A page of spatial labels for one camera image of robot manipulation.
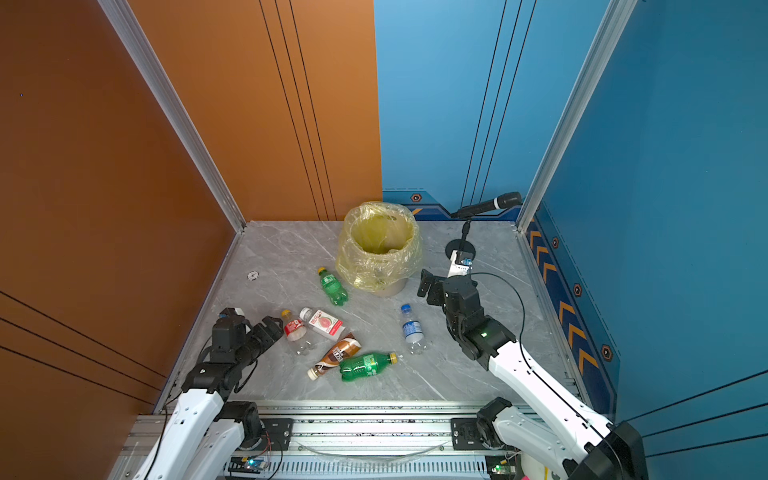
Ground small red label bottle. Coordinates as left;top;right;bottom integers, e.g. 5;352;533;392
281;309;313;355

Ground guava juice bottle white cap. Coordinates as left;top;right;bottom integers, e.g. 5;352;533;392
299;307;346;341

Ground water bottle blue cap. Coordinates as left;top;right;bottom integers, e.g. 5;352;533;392
400;304;427;355

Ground green soda bottle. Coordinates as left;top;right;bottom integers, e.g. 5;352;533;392
339;352;399;382
318;268;349;306

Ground brown coffee drink bottle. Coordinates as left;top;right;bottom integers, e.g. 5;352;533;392
307;333;361;381

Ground green soda bottle front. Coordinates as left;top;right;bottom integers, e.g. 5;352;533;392
339;352;399;382

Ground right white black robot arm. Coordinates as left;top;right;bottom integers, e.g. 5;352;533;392
418;271;649;479

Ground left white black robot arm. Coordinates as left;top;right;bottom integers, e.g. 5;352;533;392
133;308;284;480

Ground bin with yellow bag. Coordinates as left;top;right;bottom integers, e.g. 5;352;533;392
336;201;423;297

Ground green circuit board left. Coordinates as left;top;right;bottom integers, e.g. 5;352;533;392
228;457;270;475

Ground black microphone on stand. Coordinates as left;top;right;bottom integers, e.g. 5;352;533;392
445;191;523;265

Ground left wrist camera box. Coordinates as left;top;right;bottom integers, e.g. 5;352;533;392
222;307;245;317

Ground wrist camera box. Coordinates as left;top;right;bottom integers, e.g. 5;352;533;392
448;250;474;277
222;307;245;317

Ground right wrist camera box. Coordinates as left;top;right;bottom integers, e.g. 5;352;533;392
448;250;474;277

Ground aluminium rail base frame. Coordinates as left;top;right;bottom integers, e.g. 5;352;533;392
111;400;557;479

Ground left aluminium corner post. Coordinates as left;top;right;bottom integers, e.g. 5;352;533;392
98;0;246;234

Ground aluminium corner post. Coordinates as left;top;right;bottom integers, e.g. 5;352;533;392
516;0;638;234
98;0;246;234

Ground right aluminium corner post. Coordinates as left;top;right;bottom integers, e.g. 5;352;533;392
516;0;638;234

